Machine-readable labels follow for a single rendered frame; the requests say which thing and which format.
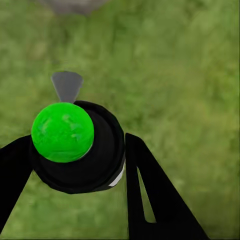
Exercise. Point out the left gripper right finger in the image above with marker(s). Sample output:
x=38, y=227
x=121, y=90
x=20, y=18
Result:
x=174, y=220

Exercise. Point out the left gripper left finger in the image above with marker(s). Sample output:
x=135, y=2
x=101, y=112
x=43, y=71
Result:
x=15, y=170

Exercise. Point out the pesticide atomizer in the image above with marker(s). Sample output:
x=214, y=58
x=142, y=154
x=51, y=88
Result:
x=76, y=146

